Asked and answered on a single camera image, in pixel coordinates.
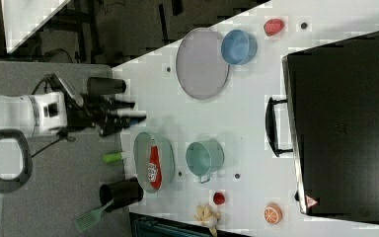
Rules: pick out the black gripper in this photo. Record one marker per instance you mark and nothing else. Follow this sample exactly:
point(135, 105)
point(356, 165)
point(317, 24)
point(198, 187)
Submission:
point(85, 110)

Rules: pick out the red plush ketchup bottle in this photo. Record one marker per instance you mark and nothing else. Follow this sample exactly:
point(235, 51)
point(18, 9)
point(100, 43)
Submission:
point(154, 168)

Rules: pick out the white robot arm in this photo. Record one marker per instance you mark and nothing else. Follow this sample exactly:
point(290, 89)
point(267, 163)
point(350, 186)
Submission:
point(58, 111)

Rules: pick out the green oval strainer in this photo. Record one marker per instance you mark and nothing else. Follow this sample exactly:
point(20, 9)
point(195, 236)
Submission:
point(141, 152)

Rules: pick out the green marker pen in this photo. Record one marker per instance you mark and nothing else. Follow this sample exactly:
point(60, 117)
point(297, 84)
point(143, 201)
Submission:
point(114, 157)

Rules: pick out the grey round plate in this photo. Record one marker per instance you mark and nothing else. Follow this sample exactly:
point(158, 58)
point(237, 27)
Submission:
point(200, 67)

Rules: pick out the teal metal mug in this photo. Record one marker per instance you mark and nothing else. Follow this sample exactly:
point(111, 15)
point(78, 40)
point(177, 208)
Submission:
point(204, 158)

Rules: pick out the green plastic spatula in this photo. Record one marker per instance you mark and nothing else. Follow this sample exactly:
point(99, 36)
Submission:
point(91, 218)

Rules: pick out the blue bowl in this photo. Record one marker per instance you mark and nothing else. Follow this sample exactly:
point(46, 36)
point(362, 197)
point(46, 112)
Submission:
point(238, 47)

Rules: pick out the red strawberry toy far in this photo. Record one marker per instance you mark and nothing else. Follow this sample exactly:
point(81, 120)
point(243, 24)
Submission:
point(273, 27)

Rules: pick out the orange slice toy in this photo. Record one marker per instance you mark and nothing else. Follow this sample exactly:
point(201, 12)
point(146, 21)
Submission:
point(272, 213)

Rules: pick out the black toaster oven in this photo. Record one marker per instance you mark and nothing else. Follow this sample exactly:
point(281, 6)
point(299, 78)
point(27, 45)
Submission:
point(332, 97)

